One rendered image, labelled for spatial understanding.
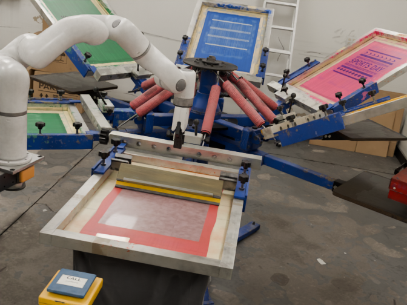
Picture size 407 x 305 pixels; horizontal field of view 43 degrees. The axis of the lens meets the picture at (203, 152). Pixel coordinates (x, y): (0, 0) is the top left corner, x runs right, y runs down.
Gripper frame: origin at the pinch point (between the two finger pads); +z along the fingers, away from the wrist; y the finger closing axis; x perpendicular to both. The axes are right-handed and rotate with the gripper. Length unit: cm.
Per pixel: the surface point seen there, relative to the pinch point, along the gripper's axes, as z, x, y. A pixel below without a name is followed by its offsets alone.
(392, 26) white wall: -23, 162, -412
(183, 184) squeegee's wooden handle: 12.7, 5.2, 11.3
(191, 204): 17.8, 9.5, 17.3
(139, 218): 17.4, -5.6, 35.0
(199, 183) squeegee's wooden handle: 11.7, 11.0, 10.2
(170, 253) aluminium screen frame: 14, 10, 59
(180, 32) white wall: 14, -73, -412
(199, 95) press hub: 1, -3, -80
